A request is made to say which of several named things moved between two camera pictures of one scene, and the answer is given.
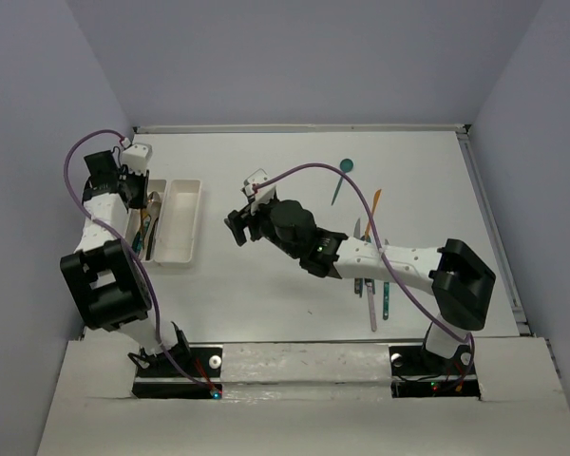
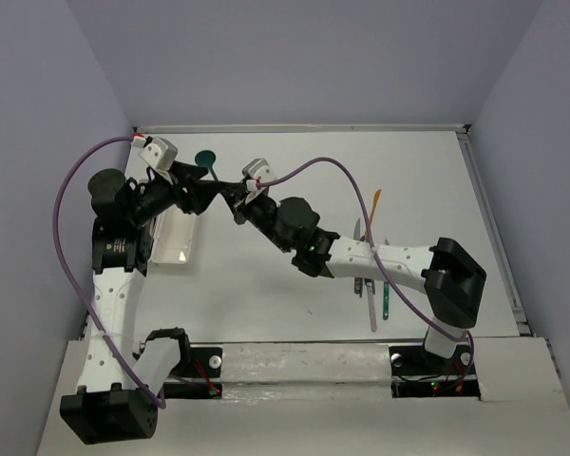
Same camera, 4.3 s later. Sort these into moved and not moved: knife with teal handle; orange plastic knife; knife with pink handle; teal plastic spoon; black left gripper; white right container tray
Moved: teal plastic spoon; black left gripper
Not moved: white right container tray; orange plastic knife; knife with teal handle; knife with pink handle
